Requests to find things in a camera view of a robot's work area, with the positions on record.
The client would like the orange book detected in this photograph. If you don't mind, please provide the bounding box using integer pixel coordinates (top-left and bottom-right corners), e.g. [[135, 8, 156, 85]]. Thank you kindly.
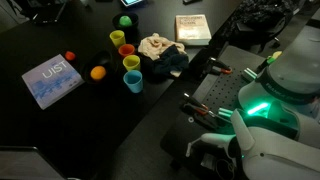
[[175, 14, 211, 46]]

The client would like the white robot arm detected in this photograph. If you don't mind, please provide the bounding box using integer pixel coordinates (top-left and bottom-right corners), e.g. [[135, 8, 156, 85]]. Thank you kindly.
[[198, 25, 320, 180]]

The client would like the black bowl with orange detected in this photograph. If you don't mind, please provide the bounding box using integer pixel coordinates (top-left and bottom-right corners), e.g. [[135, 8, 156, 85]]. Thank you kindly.
[[81, 50, 118, 84]]

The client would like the UIST blue white book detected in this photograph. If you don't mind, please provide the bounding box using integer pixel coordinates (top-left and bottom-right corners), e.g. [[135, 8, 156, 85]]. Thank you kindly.
[[22, 54, 84, 110]]

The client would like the blue cup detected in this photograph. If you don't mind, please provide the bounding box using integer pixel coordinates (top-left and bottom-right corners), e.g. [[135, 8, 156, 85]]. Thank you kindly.
[[123, 70, 143, 93]]

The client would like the dark navy cloth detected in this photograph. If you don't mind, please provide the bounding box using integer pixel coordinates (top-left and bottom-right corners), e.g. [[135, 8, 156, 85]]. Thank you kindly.
[[143, 45, 189, 77]]

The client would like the yellow cup near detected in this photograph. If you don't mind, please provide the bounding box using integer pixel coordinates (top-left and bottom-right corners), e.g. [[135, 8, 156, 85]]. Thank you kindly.
[[123, 55, 141, 71]]

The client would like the yellow cup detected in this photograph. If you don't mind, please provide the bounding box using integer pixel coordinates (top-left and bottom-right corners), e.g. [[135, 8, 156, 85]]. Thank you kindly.
[[109, 30, 126, 48], [123, 55, 141, 71]]

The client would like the beige cloth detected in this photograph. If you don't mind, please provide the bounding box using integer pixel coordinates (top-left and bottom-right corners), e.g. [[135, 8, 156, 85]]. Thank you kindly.
[[137, 32, 188, 78]]

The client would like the orange cup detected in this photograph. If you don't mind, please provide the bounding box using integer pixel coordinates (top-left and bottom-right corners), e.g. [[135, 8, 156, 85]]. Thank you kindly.
[[118, 44, 135, 58]]

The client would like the orange fruit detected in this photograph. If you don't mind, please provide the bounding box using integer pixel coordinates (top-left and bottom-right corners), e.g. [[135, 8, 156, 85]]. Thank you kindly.
[[90, 66, 107, 81]]

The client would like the yellow cup far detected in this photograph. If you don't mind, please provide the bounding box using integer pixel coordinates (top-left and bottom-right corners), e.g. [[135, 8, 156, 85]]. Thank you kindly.
[[109, 30, 126, 48]]

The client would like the black bowl with green ball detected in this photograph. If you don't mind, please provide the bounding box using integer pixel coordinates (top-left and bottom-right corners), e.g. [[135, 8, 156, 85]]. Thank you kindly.
[[112, 12, 139, 34]]

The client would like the green ball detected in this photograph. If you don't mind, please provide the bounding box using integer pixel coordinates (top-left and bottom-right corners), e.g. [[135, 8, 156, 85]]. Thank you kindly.
[[119, 16, 132, 27]]

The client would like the tablet with lit screen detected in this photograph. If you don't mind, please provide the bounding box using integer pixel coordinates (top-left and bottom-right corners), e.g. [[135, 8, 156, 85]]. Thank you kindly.
[[120, 0, 147, 8]]

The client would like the small orange red ball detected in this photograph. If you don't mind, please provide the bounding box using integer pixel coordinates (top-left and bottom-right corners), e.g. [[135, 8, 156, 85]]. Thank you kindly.
[[65, 51, 76, 61]]

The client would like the black office chair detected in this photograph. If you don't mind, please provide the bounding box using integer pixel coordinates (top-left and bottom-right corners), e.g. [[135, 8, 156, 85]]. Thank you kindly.
[[214, 0, 296, 50]]

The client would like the black device top left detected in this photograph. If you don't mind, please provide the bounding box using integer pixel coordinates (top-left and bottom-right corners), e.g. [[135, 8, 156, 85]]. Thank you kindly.
[[32, 3, 66, 24]]

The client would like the red handled clamp lower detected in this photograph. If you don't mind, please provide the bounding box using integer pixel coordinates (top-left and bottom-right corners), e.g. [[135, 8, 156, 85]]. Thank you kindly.
[[180, 93, 215, 121]]

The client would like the red handled clamp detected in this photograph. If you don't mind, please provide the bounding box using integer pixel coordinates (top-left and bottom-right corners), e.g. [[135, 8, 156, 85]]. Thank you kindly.
[[208, 57, 232, 75], [180, 93, 215, 121]]

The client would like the red handled clamp upper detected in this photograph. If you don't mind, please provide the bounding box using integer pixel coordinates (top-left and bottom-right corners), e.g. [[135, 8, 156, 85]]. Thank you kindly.
[[208, 57, 232, 75]]

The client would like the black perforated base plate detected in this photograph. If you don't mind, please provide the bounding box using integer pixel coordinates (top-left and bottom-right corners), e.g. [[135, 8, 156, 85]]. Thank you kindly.
[[161, 46, 264, 166]]

